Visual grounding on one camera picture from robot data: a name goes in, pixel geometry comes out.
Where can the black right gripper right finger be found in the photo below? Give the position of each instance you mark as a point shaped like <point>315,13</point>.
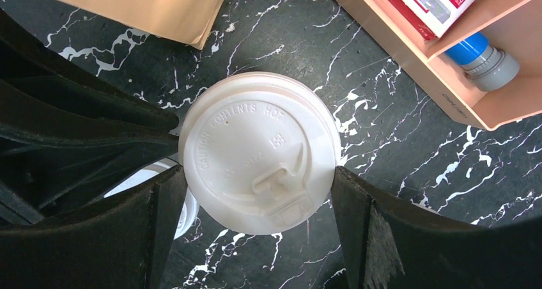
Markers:
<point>388,242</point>

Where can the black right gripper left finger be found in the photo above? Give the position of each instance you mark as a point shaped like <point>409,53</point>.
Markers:
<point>122,241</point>

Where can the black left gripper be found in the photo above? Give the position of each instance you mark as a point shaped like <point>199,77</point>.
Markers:
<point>67,137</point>

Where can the white plastic cup lid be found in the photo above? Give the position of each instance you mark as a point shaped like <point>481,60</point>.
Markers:
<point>185,210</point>

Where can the brown paper takeout bag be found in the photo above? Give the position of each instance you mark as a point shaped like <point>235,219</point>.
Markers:
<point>185,21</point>

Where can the blue grey glue bottle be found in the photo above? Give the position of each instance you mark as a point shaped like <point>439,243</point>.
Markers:
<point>486,66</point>

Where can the red white staples box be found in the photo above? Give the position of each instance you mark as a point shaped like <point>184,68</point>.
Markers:
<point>431,18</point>

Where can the orange desktop file organizer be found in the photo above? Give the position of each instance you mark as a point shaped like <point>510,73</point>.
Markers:
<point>513,26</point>

